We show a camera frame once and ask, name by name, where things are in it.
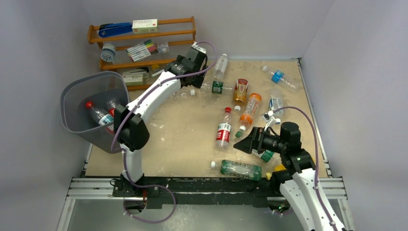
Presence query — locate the clear bottle blue label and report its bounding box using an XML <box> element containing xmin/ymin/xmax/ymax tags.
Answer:
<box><xmin>262</xmin><ymin>65</ymin><xmax>299</xmax><ymax>92</ymax></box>

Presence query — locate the amber tea bottle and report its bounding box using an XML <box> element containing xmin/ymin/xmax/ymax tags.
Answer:
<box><xmin>232</xmin><ymin>78</ymin><xmax>248</xmax><ymax>112</ymax></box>

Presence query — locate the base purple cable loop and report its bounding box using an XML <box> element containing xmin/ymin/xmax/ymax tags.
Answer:
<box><xmin>122</xmin><ymin>186</ymin><xmax>178</xmax><ymax>224</ymax></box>

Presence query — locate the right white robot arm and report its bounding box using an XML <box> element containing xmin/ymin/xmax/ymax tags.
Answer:
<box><xmin>233</xmin><ymin>122</ymin><xmax>346</xmax><ymax>231</ymax></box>

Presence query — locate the white stapler on shelf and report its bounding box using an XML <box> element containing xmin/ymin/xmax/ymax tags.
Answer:
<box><xmin>121</xmin><ymin>68</ymin><xmax>150</xmax><ymax>86</ymax></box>

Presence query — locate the green and white marker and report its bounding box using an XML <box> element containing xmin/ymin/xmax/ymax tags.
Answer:
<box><xmin>151</xmin><ymin>69</ymin><xmax>164</xmax><ymax>77</ymax></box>

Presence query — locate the bottle red white label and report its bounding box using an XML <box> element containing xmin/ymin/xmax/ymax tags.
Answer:
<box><xmin>106</xmin><ymin>99</ymin><xmax>119</xmax><ymax>117</ymax></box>

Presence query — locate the green tea bottle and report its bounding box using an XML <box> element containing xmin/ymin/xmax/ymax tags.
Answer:
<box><xmin>210</xmin><ymin>159</ymin><xmax>262</xmax><ymax>181</ymax></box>

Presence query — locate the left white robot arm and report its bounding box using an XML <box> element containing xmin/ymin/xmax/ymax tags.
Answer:
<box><xmin>114</xmin><ymin>45</ymin><xmax>208</xmax><ymax>197</ymax></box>

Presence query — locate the crushed bottle blue white label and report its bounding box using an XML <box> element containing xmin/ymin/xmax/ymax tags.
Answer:
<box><xmin>268</xmin><ymin>90</ymin><xmax>284</xmax><ymax>125</ymax></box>

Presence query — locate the clear bottle green label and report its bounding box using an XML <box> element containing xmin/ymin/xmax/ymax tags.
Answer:
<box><xmin>200</xmin><ymin>80</ymin><xmax>235</xmax><ymax>95</ymax></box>

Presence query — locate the white and red box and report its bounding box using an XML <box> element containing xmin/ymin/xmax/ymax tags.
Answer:
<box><xmin>131</xmin><ymin>19</ymin><xmax>158</xmax><ymax>34</ymax></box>

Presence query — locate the orange drink bottle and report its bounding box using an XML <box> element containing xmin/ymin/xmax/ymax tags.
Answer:
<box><xmin>238</xmin><ymin>93</ymin><xmax>262</xmax><ymax>132</ymax></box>

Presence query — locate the bottle red blue label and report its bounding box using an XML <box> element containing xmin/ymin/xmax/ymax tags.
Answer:
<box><xmin>85</xmin><ymin>101</ymin><xmax>115</xmax><ymax>134</ymax></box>

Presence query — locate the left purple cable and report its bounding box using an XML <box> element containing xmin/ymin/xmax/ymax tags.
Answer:
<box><xmin>110</xmin><ymin>40</ymin><xmax>218</xmax><ymax>190</ymax></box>

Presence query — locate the yellow bottle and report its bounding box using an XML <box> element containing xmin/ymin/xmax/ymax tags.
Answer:
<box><xmin>266</xmin><ymin>164</ymin><xmax>286</xmax><ymax>180</ymax></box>

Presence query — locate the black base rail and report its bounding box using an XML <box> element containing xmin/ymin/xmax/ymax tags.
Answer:
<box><xmin>110</xmin><ymin>176</ymin><xmax>290</xmax><ymax>213</ymax></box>

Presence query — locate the grey mesh waste bin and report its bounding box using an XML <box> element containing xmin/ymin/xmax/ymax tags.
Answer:
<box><xmin>60</xmin><ymin>71</ymin><xmax>129</xmax><ymax>153</ymax></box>

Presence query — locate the bottle red label red cap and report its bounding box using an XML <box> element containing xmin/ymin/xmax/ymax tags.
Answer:
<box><xmin>216</xmin><ymin>107</ymin><xmax>232</xmax><ymax>148</ymax></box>

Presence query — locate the clear bottle white cap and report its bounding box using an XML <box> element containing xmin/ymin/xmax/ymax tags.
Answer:
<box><xmin>213</xmin><ymin>53</ymin><xmax>228</xmax><ymax>80</ymax></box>

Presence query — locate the pack of coloured markers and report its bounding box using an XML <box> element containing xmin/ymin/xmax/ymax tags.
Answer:
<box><xmin>126</xmin><ymin>39</ymin><xmax>158</xmax><ymax>62</ymax></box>

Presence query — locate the bottle green cap green label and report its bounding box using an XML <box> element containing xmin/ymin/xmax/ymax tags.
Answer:
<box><xmin>235</xmin><ymin>126</ymin><xmax>275</xmax><ymax>164</ymax></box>

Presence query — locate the blue stapler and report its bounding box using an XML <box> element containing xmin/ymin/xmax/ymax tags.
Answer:
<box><xmin>98</xmin><ymin>22</ymin><xmax>132</xmax><ymax>38</ymax></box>

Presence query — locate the clear unlabelled bottle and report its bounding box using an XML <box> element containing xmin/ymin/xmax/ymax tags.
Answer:
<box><xmin>170</xmin><ymin>89</ymin><xmax>196</xmax><ymax>99</ymax></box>

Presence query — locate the wooden slatted shelf rack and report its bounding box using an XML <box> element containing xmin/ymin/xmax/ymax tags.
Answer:
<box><xmin>87</xmin><ymin>16</ymin><xmax>196</xmax><ymax>71</ymax></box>

